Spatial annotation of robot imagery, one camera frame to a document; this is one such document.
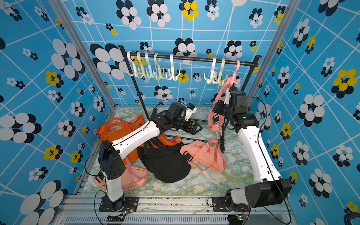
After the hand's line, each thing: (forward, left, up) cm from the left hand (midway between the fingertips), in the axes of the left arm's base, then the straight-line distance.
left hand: (198, 124), depth 78 cm
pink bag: (-24, +35, -17) cm, 46 cm away
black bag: (-14, +19, -21) cm, 31 cm away
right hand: (+6, -9, +10) cm, 15 cm away
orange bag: (+14, +60, -24) cm, 66 cm away
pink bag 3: (+3, -10, -2) cm, 11 cm away
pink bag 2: (-10, -5, -20) cm, 23 cm away
